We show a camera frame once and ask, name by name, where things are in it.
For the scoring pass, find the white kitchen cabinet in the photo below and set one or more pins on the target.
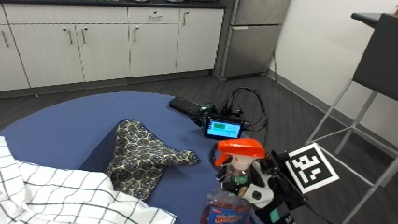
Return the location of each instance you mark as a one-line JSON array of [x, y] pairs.
[[104, 49]]

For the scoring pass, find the small black green connector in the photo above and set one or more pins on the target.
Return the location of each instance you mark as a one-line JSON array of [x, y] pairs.
[[206, 109]]

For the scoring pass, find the white black checked cloth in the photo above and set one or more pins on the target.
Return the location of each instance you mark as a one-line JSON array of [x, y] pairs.
[[49, 193]]

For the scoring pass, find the navy yellow patterned cloth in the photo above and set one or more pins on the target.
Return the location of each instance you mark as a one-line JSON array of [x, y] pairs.
[[138, 155]]

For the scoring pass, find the black countertop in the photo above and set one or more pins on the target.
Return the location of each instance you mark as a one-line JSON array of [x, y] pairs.
[[112, 3]]

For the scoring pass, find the white marker cube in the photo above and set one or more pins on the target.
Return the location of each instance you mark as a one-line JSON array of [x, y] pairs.
[[310, 168]]

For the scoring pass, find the stainless steel refrigerator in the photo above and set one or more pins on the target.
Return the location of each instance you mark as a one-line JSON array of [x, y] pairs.
[[254, 46]]

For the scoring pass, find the small black screen device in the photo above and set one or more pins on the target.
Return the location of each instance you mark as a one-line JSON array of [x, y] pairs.
[[223, 129]]

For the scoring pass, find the black rectangular box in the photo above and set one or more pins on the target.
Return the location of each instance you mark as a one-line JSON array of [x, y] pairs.
[[185, 105]]

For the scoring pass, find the dark high table metal legs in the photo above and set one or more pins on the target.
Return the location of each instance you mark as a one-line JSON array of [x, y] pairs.
[[376, 62]]

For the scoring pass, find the orange trigger spray bottle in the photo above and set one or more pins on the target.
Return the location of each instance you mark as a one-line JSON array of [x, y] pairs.
[[242, 148]]

